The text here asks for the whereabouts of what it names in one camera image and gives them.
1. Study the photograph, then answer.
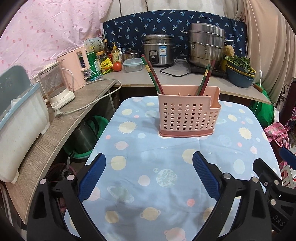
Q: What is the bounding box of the green chopstick gold band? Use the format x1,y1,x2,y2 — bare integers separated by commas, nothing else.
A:
195,64,211,95

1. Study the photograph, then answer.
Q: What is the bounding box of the dark red chopstick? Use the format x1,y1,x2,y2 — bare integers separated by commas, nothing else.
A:
197,60,215,95
145,59,165,95

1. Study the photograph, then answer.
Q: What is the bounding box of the pink floral cloth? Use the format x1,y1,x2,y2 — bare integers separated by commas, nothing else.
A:
264,122,290,170

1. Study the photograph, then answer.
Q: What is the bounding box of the green bucket under shelf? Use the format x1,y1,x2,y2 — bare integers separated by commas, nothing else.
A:
63,115,108,161

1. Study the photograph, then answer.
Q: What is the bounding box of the green plastic bag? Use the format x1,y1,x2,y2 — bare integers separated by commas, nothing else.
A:
248,89,276,128

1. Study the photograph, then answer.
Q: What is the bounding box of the blue planet pattern tablecloth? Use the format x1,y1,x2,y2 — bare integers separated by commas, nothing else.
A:
63,96,283,241

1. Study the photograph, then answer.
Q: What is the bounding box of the pink perforated utensil holder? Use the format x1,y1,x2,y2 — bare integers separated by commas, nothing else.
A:
158,85,222,138

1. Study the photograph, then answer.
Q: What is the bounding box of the white dish drainer bin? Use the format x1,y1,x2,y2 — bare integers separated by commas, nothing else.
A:
1,65,50,183

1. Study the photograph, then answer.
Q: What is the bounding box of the blue bowl with greens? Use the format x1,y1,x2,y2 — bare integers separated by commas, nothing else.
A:
225,55,256,88

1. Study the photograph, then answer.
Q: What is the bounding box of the black induction cooker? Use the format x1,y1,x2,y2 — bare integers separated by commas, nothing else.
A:
189,63,228,78

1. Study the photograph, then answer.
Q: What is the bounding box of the white glass kettle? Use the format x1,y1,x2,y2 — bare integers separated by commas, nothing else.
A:
32,61,75,110

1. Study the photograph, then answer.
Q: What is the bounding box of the green tin can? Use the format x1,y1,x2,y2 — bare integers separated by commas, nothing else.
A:
86,51,101,80

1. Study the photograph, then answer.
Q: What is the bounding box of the wooden counter shelf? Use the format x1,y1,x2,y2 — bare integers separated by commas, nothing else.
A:
4,59,273,225

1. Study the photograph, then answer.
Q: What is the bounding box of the pink electric kettle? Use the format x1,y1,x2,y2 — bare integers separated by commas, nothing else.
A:
57,47,90,92

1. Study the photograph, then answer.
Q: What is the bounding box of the yellow snack packet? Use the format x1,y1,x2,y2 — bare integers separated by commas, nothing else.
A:
101,58,113,75

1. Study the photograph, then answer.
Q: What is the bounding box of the red tomato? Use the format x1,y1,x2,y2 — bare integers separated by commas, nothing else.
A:
112,62,122,72

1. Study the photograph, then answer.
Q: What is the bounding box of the clear food container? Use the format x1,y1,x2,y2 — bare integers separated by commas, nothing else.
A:
123,58,143,72

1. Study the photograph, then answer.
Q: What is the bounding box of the yellow oil bottle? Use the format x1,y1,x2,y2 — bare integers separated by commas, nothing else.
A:
111,42,122,64

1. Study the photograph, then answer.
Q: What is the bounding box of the large stainless steamer pot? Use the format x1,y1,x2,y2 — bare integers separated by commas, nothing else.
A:
188,23,225,67

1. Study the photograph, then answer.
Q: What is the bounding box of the small steel pot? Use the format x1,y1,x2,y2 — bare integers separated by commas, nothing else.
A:
122,48,140,61

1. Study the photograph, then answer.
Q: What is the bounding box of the silver rice cooker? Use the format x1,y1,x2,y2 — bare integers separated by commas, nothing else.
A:
142,34,175,67

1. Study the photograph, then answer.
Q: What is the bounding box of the white power cord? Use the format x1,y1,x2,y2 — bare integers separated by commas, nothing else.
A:
54,78,122,118

